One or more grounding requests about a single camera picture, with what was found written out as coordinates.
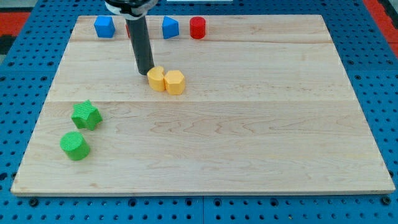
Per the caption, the blue triangular prism block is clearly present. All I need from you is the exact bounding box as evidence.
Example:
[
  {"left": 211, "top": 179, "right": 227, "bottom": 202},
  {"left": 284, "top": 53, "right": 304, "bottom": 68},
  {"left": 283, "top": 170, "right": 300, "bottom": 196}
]
[{"left": 162, "top": 16, "right": 180, "bottom": 39}]

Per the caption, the red cylinder block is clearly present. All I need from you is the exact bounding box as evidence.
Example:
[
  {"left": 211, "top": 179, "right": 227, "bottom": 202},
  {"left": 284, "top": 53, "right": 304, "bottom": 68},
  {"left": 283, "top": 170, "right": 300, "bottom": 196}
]
[{"left": 190, "top": 16, "right": 206, "bottom": 39}]

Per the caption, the wooden board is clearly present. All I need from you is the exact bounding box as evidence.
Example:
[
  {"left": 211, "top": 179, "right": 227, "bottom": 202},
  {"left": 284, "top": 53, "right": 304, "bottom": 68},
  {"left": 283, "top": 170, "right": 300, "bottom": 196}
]
[{"left": 11, "top": 15, "right": 396, "bottom": 197}]

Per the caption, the blue cube block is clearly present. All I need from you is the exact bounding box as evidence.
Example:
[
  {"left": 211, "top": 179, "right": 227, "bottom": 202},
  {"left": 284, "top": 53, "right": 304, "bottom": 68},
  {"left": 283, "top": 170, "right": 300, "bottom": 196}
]
[{"left": 94, "top": 16, "right": 115, "bottom": 38}]

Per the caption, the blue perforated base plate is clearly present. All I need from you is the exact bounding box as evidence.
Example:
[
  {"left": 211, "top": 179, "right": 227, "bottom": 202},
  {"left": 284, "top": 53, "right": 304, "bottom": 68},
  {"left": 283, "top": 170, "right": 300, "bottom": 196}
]
[{"left": 1, "top": 0, "right": 397, "bottom": 223}]

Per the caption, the green cylinder block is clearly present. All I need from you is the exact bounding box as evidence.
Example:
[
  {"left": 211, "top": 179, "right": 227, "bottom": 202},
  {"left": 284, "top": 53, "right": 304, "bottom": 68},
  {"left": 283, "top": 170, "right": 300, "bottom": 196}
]
[{"left": 60, "top": 131, "right": 90, "bottom": 161}]

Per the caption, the yellow heart block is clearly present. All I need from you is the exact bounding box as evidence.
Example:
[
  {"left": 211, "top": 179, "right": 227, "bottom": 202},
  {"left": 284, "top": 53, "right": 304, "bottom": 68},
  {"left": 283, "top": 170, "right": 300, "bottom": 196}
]
[{"left": 147, "top": 66, "right": 165, "bottom": 91}]

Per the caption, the yellow hexagon block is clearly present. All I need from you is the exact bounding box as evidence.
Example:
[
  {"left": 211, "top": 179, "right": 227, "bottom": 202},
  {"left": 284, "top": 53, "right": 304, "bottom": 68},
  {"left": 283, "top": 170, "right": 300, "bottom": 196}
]
[{"left": 164, "top": 70, "right": 185, "bottom": 95}]

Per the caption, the green star block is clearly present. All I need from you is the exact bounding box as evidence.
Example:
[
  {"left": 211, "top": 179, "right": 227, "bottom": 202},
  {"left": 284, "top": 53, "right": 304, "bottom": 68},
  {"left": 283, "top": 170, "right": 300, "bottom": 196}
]
[{"left": 71, "top": 100, "right": 103, "bottom": 131}]

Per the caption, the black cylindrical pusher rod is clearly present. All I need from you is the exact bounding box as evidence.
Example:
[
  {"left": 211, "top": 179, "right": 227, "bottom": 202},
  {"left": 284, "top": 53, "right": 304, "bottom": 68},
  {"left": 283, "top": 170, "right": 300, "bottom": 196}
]
[{"left": 126, "top": 17, "right": 154, "bottom": 75}]

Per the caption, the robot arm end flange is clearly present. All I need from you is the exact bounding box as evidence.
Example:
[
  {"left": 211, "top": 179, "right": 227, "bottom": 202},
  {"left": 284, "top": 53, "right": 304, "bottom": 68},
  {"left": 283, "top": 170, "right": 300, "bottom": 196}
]
[{"left": 104, "top": 0, "right": 158, "bottom": 21}]

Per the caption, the red star block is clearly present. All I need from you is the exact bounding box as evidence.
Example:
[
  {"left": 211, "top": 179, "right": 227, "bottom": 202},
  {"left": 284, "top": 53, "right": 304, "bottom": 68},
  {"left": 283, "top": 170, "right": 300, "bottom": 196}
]
[{"left": 125, "top": 24, "right": 130, "bottom": 38}]

